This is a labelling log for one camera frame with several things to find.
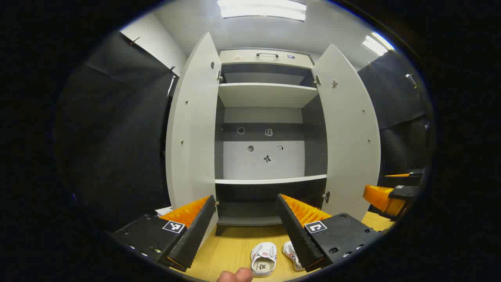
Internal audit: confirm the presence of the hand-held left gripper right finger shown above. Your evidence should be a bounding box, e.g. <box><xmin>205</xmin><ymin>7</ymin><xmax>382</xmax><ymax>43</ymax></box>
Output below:
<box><xmin>275</xmin><ymin>193</ymin><xmax>382</xmax><ymax>273</ymax></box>

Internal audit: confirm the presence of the white cabinet drawer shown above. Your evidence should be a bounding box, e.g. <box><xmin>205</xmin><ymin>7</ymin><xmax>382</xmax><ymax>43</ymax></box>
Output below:
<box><xmin>219</xmin><ymin>49</ymin><xmax>315</xmax><ymax>69</ymax></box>

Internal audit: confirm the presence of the white shoe cabinet door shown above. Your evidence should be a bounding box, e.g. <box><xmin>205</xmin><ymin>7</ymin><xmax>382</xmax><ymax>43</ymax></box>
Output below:
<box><xmin>312</xmin><ymin>44</ymin><xmax>381</xmax><ymax>222</ymax></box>
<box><xmin>165</xmin><ymin>32</ymin><xmax>222</xmax><ymax>243</ymax></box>

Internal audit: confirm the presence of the white canvas shoe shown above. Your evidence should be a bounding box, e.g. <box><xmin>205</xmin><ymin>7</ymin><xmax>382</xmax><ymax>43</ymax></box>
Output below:
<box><xmin>283</xmin><ymin>241</ymin><xmax>305</xmax><ymax>272</ymax></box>
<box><xmin>250</xmin><ymin>242</ymin><xmax>278</xmax><ymax>278</ymax></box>

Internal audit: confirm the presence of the white and grey shoe cabinet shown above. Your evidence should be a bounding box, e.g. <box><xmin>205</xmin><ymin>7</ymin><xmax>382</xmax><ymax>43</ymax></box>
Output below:
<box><xmin>214</xmin><ymin>48</ymin><xmax>329</xmax><ymax>237</ymax></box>

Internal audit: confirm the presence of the black backdrop cloth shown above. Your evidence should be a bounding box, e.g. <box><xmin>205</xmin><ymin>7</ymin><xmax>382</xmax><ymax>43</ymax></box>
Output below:
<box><xmin>357</xmin><ymin>50</ymin><xmax>431</xmax><ymax>214</ymax></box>
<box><xmin>55</xmin><ymin>31</ymin><xmax>178</xmax><ymax>231</ymax></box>

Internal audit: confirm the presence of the ceiling light panel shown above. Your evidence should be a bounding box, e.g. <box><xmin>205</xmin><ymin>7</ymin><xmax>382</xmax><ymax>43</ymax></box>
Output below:
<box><xmin>217</xmin><ymin>0</ymin><xmax>307</xmax><ymax>22</ymax></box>
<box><xmin>362</xmin><ymin>31</ymin><xmax>395</xmax><ymax>56</ymax></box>

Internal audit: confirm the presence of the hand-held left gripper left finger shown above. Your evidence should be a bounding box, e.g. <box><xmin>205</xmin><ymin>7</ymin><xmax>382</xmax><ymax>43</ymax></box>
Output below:
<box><xmin>112</xmin><ymin>195</ymin><xmax>217</xmax><ymax>273</ymax></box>

